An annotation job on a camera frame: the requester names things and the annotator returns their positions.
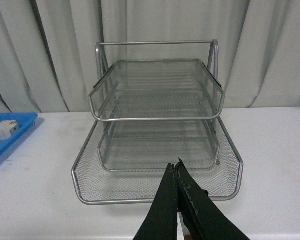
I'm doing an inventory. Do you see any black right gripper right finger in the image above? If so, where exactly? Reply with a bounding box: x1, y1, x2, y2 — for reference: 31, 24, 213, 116
175, 160, 248, 240

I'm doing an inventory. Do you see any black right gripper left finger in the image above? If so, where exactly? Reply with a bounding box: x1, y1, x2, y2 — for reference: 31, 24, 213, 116
134, 163, 178, 240

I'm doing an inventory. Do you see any blue plastic bin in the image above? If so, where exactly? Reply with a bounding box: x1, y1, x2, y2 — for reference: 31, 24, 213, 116
0, 113, 38, 165

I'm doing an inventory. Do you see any white circuit breaker block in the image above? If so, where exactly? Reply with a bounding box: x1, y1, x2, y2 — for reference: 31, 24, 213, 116
0, 120, 20, 141

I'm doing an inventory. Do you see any grey curtain backdrop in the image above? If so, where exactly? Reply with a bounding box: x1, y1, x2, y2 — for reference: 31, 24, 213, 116
0, 0, 300, 113

